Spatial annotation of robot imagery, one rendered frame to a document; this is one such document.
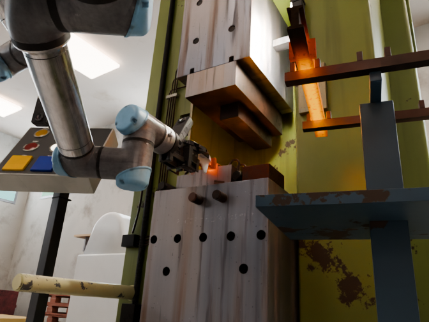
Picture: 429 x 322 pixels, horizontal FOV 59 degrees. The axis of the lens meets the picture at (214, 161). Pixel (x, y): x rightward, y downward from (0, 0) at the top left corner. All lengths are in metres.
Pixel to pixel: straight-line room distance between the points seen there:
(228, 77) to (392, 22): 0.90
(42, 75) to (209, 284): 0.63
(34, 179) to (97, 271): 2.85
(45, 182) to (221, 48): 0.75
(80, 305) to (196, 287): 3.31
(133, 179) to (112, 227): 3.36
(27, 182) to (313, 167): 0.94
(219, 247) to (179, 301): 0.18
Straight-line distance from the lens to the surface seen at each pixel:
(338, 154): 1.19
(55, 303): 5.75
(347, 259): 1.11
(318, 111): 0.90
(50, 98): 0.78
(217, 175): 1.16
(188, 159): 1.03
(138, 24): 0.62
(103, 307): 4.05
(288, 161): 1.62
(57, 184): 1.37
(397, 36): 1.89
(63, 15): 0.65
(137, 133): 0.90
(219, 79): 1.32
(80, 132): 0.84
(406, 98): 1.73
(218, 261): 1.02
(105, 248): 4.22
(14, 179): 1.44
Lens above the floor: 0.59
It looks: 21 degrees up
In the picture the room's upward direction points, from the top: 4 degrees clockwise
